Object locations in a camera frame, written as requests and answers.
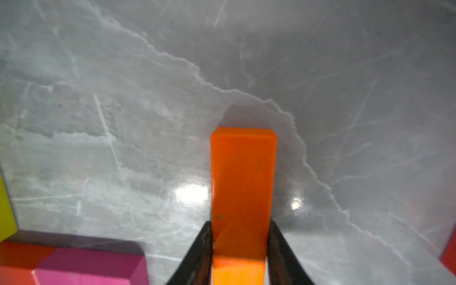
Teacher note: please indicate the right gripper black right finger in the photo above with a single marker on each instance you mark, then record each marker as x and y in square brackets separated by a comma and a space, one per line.
[283, 265]

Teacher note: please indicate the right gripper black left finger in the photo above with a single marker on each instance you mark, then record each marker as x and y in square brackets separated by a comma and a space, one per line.
[196, 267]

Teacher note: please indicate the magenta block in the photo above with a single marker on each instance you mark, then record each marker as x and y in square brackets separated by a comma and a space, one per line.
[76, 266]

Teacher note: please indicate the orange block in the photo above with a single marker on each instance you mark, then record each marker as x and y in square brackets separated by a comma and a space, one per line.
[242, 176]

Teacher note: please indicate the small red block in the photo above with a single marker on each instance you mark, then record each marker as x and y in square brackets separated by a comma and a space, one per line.
[19, 261]

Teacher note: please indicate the long yellow block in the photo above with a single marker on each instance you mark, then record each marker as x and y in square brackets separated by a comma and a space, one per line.
[8, 224]

